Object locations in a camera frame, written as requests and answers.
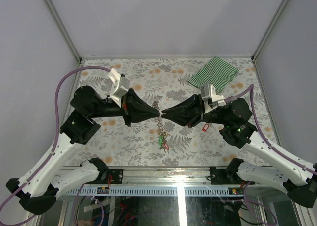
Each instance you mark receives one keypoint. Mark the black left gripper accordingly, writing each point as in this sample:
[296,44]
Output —
[134,108]

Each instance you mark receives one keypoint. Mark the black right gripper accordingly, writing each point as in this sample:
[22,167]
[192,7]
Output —
[188,112]

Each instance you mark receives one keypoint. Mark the green key tag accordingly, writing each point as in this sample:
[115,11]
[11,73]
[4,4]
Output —
[161,140]

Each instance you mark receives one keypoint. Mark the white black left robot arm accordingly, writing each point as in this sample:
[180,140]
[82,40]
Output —
[39,189]

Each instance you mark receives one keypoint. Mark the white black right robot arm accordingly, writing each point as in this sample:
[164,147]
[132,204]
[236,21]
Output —
[286,172]

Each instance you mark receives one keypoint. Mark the key with red tag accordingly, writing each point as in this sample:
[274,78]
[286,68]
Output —
[206,127]

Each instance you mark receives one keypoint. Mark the floral tablecloth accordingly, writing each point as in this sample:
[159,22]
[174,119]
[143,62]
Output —
[164,81]

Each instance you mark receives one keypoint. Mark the green white striped cloth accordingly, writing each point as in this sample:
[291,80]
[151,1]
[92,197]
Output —
[216,72]

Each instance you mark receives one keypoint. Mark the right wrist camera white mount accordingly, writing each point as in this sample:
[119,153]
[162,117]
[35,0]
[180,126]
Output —
[211,97]

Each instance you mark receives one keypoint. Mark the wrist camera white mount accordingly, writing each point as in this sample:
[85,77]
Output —
[211,97]
[120,86]

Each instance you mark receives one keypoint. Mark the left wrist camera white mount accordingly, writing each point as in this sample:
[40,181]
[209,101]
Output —
[120,86]

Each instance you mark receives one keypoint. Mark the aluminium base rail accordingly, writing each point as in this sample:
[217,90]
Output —
[159,181]

